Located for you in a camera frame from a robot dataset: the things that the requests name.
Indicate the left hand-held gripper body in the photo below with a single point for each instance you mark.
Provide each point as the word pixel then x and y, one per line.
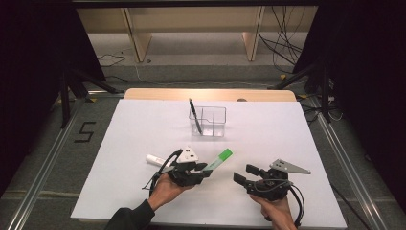
pixel 185 174

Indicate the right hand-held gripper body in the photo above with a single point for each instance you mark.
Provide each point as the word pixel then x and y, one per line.
pixel 274 185

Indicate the green capped marker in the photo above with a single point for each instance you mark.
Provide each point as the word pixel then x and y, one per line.
pixel 221 158

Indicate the white glue stick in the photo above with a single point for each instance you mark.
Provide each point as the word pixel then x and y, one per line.
pixel 153 158

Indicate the clear plastic organizer box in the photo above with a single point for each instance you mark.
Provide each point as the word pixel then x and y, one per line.
pixel 212 123

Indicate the black pen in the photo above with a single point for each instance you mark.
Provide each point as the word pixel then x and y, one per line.
pixel 194 115

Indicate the person's right hand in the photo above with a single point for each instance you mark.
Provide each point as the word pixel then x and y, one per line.
pixel 276 209

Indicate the person's left hand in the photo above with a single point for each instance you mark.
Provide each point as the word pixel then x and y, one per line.
pixel 166 191

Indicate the white table board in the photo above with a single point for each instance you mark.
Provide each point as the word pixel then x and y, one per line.
pixel 127 143

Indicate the wooden table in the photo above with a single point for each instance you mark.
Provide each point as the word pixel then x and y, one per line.
pixel 207 95

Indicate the black stand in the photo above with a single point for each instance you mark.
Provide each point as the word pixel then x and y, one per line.
pixel 65 102
pixel 325 96

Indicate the wooden background desk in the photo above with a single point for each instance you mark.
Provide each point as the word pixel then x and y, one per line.
pixel 138 41

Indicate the dark curtain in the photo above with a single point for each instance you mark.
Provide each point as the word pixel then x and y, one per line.
pixel 367 64
pixel 32 64

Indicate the aluminium floor rail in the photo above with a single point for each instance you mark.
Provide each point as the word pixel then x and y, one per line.
pixel 41 179
pixel 348 166

